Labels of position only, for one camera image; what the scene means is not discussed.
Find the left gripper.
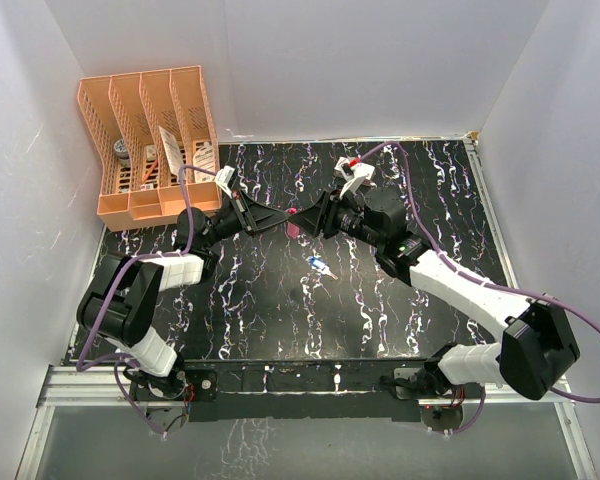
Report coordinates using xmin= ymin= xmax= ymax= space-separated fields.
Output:
xmin=202 ymin=190 xmax=290 ymax=249

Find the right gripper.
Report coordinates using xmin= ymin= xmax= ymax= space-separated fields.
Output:
xmin=290 ymin=184 xmax=385 ymax=249

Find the pink keyring strap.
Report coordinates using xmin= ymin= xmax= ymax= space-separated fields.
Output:
xmin=285 ymin=207 xmax=304 ymax=239

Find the blue key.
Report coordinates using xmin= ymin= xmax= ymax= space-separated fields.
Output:
xmin=308 ymin=256 xmax=338 ymax=280

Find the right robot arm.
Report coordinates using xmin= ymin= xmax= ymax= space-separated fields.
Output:
xmin=290 ymin=189 xmax=580 ymax=400

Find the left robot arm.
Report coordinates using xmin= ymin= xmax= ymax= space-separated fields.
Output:
xmin=77 ymin=190 xmax=290 ymax=399

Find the white labelled packet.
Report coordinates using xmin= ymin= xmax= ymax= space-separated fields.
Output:
xmin=192 ymin=142 xmax=216 ymax=183

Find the white paper packet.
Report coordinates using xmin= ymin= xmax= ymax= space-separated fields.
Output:
xmin=159 ymin=126 xmax=184 ymax=187

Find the orange pen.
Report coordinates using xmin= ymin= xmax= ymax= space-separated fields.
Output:
xmin=141 ymin=159 xmax=159 ymax=184

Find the orange file organizer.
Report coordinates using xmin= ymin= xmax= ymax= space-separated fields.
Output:
xmin=77 ymin=66 xmax=222 ymax=232

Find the round tin in organizer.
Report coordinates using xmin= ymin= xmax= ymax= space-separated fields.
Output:
xmin=112 ymin=138 xmax=130 ymax=161

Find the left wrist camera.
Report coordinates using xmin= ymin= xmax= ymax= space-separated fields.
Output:
xmin=214 ymin=165 xmax=235 ymax=197

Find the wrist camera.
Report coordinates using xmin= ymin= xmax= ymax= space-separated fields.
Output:
xmin=334 ymin=157 xmax=375 ymax=198
xmin=214 ymin=165 xmax=235 ymax=197

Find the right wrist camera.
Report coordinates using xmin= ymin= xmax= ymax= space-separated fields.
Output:
xmin=334 ymin=157 xmax=375 ymax=198

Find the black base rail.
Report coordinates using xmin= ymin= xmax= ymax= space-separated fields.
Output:
xmin=131 ymin=358 xmax=480 ymax=423

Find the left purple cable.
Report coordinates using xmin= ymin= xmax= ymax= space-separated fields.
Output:
xmin=75 ymin=165 xmax=226 ymax=372

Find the purple cable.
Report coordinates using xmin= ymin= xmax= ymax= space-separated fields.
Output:
xmin=75 ymin=165 xmax=226 ymax=372
xmin=352 ymin=141 xmax=600 ymax=404

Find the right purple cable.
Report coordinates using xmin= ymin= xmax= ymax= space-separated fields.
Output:
xmin=352 ymin=141 xmax=600 ymax=404

